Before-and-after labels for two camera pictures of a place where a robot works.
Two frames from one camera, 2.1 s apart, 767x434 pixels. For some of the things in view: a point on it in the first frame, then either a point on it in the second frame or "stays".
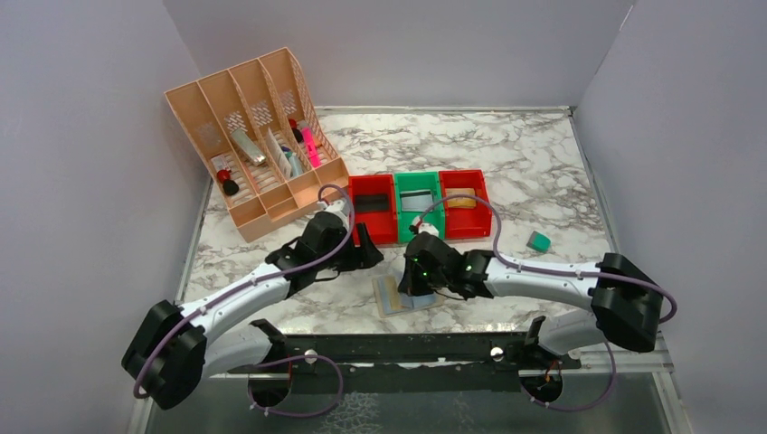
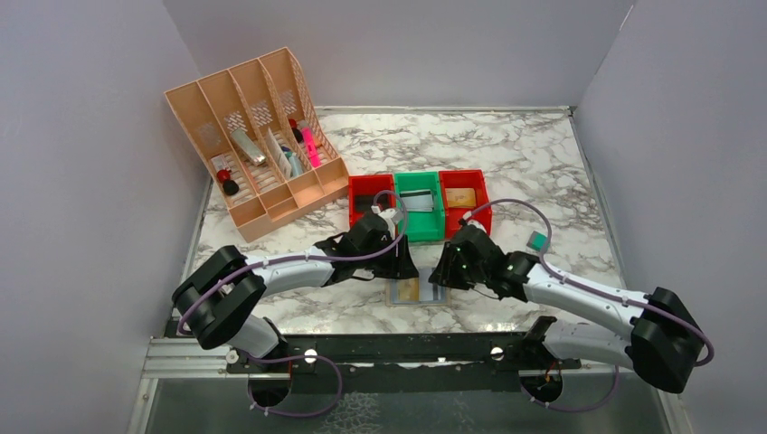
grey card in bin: [417, 201] stays
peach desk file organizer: [264, 136] stays
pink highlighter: [311, 146] stays
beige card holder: [439, 301] → [416, 292]
